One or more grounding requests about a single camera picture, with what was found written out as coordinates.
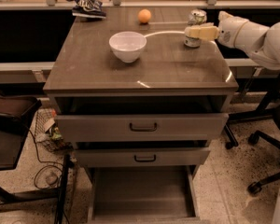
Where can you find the black side table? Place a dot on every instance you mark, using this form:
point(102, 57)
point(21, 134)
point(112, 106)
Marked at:
point(16, 116)

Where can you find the white ceramic bowl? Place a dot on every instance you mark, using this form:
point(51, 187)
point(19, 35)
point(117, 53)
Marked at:
point(127, 46)

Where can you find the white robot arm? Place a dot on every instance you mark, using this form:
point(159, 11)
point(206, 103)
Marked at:
point(260, 43)

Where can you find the grey drawer cabinet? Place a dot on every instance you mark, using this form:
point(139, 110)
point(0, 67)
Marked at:
point(168, 77)

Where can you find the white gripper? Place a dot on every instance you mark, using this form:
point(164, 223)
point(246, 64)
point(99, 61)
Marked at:
point(228, 32)

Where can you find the middle drawer with handle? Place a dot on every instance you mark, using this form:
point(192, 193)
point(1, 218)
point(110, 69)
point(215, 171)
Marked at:
point(142, 157)

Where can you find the dark chip bag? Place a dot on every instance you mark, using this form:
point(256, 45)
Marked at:
point(88, 9)

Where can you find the wire basket with items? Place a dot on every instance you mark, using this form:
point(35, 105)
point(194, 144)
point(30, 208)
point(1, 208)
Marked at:
point(47, 133)

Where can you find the open bottom drawer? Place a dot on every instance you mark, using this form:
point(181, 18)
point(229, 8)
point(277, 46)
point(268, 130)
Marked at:
point(143, 195)

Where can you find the orange fruit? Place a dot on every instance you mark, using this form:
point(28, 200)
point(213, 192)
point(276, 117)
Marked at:
point(144, 16)

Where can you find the top drawer with handle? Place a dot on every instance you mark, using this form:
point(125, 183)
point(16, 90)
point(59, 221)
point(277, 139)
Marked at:
point(117, 128)

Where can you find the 7up soda can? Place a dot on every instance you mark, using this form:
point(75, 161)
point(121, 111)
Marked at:
point(197, 17)

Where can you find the drawer with handle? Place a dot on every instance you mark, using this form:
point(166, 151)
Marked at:
point(117, 128)
point(142, 157)

